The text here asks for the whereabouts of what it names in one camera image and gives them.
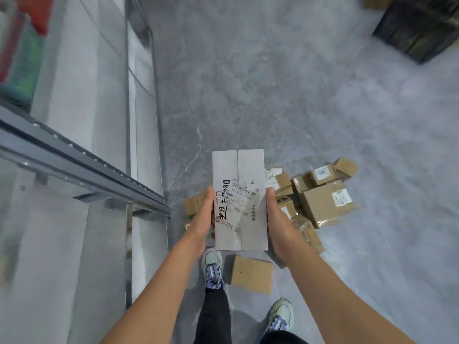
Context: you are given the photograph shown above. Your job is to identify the person's right hand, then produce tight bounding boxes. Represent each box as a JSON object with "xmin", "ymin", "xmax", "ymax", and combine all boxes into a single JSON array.
[{"xmin": 264, "ymin": 187, "xmax": 310, "ymax": 270}]

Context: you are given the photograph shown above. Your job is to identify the person's left hand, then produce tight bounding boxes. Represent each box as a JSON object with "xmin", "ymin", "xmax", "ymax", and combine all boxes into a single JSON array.
[{"xmin": 185, "ymin": 186, "xmax": 216, "ymax": 250}]

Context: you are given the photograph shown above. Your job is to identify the pile of brown cardboard boxes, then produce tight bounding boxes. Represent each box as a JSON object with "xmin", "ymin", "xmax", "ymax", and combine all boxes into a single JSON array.
[{"xmin": 183, "ymin": 156, "xmax": 359, "ymax": 256}]

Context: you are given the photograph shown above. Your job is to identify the white cardboard box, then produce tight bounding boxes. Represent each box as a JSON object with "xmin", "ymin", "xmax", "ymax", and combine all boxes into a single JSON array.
[{"xmin": 211, "ymin": 149, "xmax": 269, "ymax": 252}]

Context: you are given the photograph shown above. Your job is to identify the small brown cardboard box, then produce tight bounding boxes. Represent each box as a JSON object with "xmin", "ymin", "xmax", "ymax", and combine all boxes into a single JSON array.
[{"xmin": 363, "ymin": 0, "xmax": 395, "ymax": 11}]

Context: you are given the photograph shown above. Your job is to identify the person's right forearm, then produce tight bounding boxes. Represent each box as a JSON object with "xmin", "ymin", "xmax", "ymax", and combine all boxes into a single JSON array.
[{"xmin": 286, "ymin": 246, "xmax": 418, "ymax": 344}]

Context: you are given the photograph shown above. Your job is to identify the person's left forearm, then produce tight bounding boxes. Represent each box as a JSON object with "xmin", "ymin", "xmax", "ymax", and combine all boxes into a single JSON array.
[{"xmin": 100, "ymin": 232, "xmax": 208, "ymax": 344}]

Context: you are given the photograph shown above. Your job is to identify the person's right shoe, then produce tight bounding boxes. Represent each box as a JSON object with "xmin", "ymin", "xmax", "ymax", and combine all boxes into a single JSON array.
[{"xmin": 263, "ymin": 298, "xmax": 295, "ymax": 333}]

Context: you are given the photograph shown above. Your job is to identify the person's left leg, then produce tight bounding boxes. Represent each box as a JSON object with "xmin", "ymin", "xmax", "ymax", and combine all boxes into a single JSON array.
[{"xmin": 193, "ymin": 287, "xmax": 232, "ymax": 344}]

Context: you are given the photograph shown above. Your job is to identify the person's leg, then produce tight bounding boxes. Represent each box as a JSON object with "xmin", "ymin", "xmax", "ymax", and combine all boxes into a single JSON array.
[
  {"xmin": 258, "ymin": 329, "xmax": 298, "ymax": 344},
  {"xmin": 193, "ymin": 287, "xmax": 232, "ymax": 344}
]

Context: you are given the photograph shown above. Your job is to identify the person's right leg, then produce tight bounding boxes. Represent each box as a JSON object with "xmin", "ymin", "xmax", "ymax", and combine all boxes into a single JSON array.
[{"xmin": 258, "ymin": 329, "xmax": 298, "ymax": 344}]

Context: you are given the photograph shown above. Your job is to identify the grey metal shelf rack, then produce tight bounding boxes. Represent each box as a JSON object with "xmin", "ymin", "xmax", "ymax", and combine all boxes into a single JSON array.
[{"xmin": 0, "ymin": 0, "xmax": 173, "ymax": 344}]

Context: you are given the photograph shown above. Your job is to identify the red and green packets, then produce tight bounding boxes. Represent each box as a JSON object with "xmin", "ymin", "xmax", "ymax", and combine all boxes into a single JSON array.
[{"xmin": 0, "ymin": 0, "xmax": 55, "ymax": 104}]

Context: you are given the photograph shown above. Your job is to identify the black storage crate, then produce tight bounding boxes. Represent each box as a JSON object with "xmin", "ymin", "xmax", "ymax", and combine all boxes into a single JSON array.
[{"xmin": 372, "ymin": 0, "xmax": 459, "ymax": 65}]

